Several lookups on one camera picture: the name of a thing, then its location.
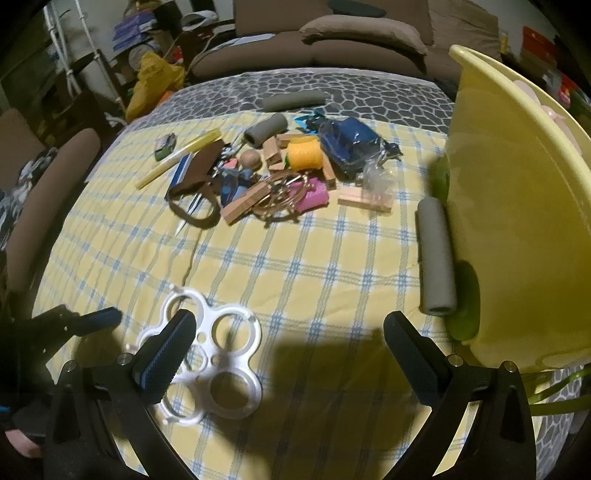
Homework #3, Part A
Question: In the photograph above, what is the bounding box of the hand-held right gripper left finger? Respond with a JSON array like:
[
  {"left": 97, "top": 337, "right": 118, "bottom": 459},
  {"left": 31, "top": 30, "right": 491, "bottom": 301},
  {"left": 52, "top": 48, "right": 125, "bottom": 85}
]
[{"left": 44, "top": 308, "right": 197, "bottom": 480}]

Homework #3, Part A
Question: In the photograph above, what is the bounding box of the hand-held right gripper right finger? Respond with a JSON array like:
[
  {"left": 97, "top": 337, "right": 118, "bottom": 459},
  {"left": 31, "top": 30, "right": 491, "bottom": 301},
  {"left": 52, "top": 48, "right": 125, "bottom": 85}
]
[{"left": 383, "top": 311, "right": 539, "bottom": 480}]

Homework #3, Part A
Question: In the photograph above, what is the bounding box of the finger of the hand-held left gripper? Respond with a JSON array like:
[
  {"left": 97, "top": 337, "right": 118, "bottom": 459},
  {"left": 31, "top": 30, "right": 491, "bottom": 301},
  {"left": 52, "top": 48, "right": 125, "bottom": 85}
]
[{"left": 32, "top": 306, "right": 123, "bottom": 366}]

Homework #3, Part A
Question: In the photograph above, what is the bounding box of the brown leather pouch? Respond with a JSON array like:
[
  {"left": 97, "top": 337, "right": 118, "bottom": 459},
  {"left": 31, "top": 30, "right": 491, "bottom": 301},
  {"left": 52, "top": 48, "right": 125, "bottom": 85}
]
[{"left": 166, "top": 141, "right": 225, "bottom": 229}]

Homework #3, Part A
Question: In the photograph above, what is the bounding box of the pink mesh pouch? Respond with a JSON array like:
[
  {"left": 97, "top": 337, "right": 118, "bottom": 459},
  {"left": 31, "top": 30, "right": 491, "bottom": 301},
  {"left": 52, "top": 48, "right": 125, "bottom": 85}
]
[{"left": 295, "top": 178, "right": 331, "bottom": 214}]

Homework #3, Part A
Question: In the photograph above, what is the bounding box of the person's left hand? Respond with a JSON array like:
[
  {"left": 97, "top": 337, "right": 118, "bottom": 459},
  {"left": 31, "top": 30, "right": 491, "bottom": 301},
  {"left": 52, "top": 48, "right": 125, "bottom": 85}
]
[{"left": 2, "top": 427, "right": 44, "bottom": 459}]

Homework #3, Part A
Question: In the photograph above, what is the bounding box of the green round suction disc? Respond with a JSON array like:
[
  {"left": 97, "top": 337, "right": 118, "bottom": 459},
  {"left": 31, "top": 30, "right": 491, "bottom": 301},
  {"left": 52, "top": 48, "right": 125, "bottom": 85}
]
[
  {"left": 445, "top": 261, "right": 481, "bottom": 344},
  {"left": 431, "top": 157, "right": 451, "bottom": 204}
]

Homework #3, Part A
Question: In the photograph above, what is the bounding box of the long grey foam tube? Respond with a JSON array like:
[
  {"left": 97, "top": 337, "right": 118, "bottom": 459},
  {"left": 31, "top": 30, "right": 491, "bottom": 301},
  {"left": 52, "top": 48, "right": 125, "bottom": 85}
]
[
  {"left": 416, "top": 196, "right": 459, "bottom": 317},
  {"left": 261, "top": 90, "right": 326, "bottom": 113}
]

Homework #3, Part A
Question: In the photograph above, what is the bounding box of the brown chair armrest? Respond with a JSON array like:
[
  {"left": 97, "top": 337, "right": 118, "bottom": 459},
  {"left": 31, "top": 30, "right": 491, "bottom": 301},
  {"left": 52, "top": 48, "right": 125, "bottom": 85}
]
[{"left": 4, "top": 127, "right": 102, "bottom": 296}]

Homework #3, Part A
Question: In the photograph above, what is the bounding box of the white toy sword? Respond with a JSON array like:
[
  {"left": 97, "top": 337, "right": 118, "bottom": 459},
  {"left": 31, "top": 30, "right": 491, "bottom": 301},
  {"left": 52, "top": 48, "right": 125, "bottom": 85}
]
[{"left": 175, "top": 189, "right": 208, "bottom": 236}]

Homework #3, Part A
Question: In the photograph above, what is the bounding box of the yellow plaid cloth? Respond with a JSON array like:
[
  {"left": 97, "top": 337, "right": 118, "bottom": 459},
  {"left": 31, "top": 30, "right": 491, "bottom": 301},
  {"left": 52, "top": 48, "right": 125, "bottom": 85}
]
[{"left": 28, "top": 111, "right": 481, "bottom": 480}]

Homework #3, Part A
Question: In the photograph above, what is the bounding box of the black white patterned cloth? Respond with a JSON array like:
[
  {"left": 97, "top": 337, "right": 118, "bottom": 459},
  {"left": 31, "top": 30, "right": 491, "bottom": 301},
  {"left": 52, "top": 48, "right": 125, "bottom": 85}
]
[{"left": 0, "top": 148, "right": 58, "bottom": 250}]

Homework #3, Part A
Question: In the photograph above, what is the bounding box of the white blue paper card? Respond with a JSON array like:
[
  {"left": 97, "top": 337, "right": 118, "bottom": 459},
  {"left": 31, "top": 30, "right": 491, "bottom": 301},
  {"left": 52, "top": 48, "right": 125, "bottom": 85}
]
[{"left": 170, "top": 152, "right": 195, "bottom": 190}]

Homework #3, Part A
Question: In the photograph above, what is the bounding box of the flat light wooden block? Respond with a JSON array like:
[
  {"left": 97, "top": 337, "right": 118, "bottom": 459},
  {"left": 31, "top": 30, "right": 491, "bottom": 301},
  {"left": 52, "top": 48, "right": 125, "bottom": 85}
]
[{"left": 337, "top": 187, "right": 392, "bottom": 214}]

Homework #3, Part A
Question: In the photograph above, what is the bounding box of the yellow plastic tube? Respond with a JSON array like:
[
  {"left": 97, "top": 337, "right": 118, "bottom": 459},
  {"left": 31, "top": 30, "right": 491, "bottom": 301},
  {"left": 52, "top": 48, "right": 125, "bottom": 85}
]
[{"left": 135, "top": 128, "right": 222, "bottom": 190}]

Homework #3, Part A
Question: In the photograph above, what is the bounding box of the wide wooden block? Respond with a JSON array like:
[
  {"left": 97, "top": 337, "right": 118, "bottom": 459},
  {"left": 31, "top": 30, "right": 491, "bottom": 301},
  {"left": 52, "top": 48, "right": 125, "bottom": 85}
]
[{"left": 221, "top": 181, "right": 271, "bottom": 225}]

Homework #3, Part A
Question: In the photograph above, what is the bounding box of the small toy car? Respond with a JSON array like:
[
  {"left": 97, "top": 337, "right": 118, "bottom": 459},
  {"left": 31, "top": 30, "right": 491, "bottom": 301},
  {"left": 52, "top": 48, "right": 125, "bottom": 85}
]
[{"left": 154, "top": 134, "right": 177, "bottom": 161}]

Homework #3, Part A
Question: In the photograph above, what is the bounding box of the yellow plastic basin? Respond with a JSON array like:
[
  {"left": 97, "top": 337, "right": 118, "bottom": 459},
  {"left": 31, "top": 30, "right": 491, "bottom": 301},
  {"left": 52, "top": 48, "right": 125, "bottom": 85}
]
[{"left": 431, "top": 45, "right": 591, "bottom": 370}]

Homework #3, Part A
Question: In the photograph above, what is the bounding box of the blue flower toy figure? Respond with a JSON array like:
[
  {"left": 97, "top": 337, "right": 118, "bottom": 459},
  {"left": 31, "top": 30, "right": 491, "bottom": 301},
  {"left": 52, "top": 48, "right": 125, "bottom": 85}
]
[{"left": 217, "top": 164, "right": 254, "bottom": 206}]

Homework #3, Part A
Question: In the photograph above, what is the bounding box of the metal ship wheel ornament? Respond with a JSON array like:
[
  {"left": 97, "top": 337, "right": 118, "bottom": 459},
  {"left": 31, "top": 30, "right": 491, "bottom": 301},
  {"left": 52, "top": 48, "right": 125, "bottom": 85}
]
[{"left": 252, "top": 173, "right": 319, "bottom": 227}]

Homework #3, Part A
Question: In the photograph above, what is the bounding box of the blue cloth in plastic bag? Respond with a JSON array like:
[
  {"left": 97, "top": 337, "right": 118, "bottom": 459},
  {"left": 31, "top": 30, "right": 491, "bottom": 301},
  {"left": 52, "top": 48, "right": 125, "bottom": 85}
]
[{"left": 318, "top": 116, "right": 400, "bottom": 204}]

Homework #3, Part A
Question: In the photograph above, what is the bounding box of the yellow mesh roll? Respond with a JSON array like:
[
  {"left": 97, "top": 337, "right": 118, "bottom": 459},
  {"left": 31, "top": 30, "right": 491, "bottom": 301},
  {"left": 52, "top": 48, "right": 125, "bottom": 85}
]
[{"left": 286, "top": 137, "right": 324, "bottom": 174}]

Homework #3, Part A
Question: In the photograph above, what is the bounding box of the yellow plastic bag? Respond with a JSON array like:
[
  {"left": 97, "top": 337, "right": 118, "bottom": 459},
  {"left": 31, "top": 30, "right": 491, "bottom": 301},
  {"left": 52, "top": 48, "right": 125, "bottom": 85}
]
[{"left": 124, "top": 51, "right": 185, "bottom": 123}]

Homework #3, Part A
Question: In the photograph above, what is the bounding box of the short grey foam tube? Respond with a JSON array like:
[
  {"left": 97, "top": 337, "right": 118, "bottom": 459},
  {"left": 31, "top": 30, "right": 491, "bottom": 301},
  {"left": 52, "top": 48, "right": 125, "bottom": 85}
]
[{"left": 243, "top": 113, "right": 288, "bottom": 146}]

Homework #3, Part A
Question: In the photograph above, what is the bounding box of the white metal rack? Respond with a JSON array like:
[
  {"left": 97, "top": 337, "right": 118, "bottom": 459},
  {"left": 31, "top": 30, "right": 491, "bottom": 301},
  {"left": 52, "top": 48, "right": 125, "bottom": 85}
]
[{"left": 44, "top": 4, "right": 100, "bottom": 88}]

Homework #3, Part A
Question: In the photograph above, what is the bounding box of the teal black toy robot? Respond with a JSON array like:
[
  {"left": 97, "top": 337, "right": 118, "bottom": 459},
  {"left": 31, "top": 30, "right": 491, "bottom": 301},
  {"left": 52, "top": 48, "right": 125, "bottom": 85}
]
[{"left": 295, "top": 110, "right": 333, "bottom": 134}]

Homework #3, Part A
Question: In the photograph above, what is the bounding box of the blue purple box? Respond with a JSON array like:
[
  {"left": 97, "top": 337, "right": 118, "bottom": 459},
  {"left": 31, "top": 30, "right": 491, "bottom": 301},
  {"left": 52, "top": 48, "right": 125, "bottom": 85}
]
[{"left": 112, "top": 11, "right": 158, "bottom": 51}]

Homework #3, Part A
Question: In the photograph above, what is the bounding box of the brown sofa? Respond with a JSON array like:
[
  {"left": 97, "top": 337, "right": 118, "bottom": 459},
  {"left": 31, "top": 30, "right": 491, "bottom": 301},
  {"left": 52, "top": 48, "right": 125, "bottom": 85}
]
[{"left": 189, "top": 0, "right": 504, "bottom": 86}]

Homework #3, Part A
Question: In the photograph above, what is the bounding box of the white cap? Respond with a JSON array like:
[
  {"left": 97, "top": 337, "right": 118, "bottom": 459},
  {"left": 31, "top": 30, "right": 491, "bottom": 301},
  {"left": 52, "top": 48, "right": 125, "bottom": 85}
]
[{"left": 180, "top": 13, "right": 218, "bottom": 32}]

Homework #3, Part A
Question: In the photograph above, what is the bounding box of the brown pillow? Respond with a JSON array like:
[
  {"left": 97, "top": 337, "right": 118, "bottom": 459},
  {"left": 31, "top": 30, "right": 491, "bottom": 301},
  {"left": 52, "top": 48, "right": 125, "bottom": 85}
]
[{"left": 299, "top": 15, "right": 428, "bottom": 56}]

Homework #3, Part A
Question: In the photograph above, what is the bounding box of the red box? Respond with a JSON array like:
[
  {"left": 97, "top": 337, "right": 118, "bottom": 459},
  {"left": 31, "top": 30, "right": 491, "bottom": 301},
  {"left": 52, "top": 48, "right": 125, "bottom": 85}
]
[{"left": 522, "top": 25, "right": 561, "bottom": 70}]

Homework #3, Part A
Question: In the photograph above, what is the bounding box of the white plastic ring holder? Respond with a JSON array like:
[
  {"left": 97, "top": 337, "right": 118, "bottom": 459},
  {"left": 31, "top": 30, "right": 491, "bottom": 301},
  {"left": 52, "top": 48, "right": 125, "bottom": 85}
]
[{"left": 124, "top": 286, "right": 264, "bottom": 426}]

